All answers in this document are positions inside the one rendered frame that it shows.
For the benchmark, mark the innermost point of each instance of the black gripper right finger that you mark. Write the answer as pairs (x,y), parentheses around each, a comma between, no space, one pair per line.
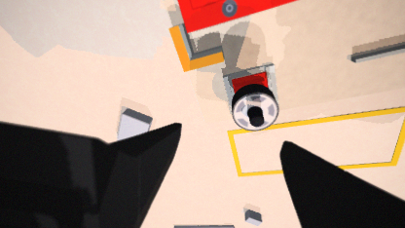
(326,196)

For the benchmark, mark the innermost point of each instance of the black wheel with white hub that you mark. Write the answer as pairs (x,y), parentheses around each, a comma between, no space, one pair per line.
(254,95)

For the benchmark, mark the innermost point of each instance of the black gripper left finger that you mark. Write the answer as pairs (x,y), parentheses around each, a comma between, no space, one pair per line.
(118,180)

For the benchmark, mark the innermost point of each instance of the yellow rectangular outline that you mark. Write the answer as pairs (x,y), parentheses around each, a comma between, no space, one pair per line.
(398,147)

